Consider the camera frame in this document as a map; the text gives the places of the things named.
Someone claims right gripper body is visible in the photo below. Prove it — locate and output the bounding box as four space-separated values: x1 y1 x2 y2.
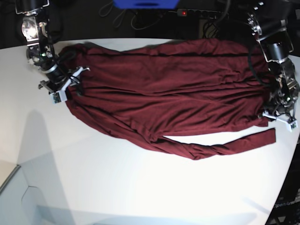
38 65 90 98

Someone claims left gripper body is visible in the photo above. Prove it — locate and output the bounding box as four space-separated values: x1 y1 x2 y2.
258 98 298 127

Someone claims dark red t-shirt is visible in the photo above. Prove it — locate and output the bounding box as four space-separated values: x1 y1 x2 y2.
60 38 276 160

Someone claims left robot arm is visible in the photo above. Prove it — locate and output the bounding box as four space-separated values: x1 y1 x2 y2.
217 0 300 132

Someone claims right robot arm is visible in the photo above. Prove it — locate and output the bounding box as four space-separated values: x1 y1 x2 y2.
15 0 90 104

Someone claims blue box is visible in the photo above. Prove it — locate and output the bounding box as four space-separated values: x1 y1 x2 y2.
113 0 179 9

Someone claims black power strip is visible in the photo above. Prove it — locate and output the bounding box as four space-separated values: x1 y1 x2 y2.
176 8 224 20

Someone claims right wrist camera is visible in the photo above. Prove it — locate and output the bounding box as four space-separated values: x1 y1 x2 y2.
50 91 68 104

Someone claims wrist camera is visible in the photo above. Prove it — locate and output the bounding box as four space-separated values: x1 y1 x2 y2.
286 120 298 132
50 91 68 104

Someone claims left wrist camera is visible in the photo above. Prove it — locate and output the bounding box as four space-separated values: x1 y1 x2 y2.
286 120 298 132

